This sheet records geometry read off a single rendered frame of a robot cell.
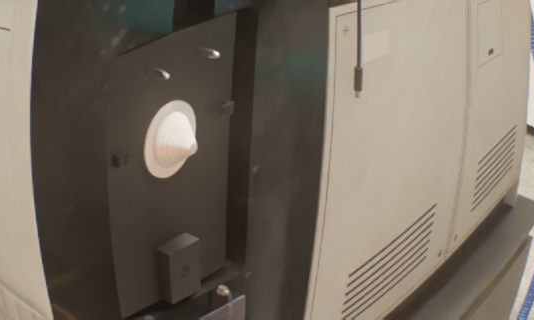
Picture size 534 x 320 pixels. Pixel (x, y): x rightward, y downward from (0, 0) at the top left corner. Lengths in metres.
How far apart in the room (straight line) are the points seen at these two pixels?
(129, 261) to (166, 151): 0.10
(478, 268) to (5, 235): 1.02
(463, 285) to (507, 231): 0.23
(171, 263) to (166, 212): 0.04
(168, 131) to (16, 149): 0.18
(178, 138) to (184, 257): 0.11
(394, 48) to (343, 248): 0.23
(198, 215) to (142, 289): 0.09
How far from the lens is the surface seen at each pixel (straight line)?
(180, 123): 0.83
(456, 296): 1.53
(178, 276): 0.88
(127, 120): 0.79
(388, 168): 1.16
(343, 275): 1.16
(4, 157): 0.73
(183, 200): 0.88
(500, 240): 1.71
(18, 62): 0.68
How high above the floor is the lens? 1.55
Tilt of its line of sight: 25 degrees down
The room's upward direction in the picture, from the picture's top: 3 degrees clockwise
